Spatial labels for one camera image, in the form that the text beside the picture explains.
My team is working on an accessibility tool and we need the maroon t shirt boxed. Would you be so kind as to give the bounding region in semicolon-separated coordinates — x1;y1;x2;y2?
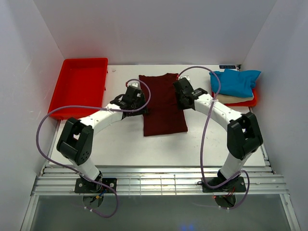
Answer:
139;73;188;137

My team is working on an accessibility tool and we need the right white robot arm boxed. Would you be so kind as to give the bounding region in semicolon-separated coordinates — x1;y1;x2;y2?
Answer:
173;77;263;191

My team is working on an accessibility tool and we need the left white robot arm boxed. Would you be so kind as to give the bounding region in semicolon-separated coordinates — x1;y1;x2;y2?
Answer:
56;82;147;192

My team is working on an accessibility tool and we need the beige folded t shirt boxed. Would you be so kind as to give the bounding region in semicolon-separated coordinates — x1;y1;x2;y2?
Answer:
216;94;254;104

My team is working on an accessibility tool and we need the small black label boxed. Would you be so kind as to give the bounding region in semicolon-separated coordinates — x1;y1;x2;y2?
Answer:
219;65;237;69

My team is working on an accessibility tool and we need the blue folded t shirt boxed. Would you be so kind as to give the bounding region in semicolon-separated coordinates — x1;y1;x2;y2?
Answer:
209;69;261;98

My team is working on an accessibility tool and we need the large red tray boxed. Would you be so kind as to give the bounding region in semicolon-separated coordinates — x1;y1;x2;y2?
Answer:
48;58;108;112

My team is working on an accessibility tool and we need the small red tray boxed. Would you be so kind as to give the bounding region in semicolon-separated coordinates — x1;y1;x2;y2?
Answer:
224;89;258;107

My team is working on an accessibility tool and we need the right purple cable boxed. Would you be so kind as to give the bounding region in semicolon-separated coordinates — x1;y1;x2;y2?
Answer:
176;65;251;210

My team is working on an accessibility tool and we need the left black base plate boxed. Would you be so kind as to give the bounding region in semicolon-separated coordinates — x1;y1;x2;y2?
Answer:
74;178;117;194

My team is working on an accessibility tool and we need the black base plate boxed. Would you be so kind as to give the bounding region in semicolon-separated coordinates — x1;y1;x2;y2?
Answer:
197;177;246;193
74;178;117;194

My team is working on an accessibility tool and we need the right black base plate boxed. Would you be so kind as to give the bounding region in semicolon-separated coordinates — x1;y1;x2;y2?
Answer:
197;177;246;193

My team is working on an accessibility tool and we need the aluminium rail frame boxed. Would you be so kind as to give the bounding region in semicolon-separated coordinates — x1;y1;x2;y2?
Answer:
32;166;289;196

